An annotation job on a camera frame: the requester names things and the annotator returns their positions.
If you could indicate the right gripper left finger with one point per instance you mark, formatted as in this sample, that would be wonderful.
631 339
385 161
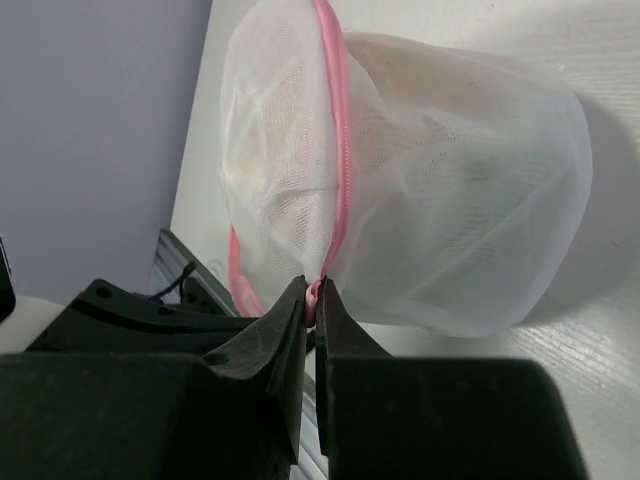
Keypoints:
268 358

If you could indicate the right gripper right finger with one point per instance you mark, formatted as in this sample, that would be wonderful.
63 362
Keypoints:
336 334

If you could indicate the white mesh laundry bag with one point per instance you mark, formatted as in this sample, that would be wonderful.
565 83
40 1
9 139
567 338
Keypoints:
470 272

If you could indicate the beige bra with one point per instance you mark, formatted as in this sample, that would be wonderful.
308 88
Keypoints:
305 131

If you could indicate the aluminium table frame rail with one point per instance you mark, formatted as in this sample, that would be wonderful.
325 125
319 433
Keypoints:
170 258

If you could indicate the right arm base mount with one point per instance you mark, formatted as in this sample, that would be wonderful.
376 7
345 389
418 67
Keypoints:
181 318

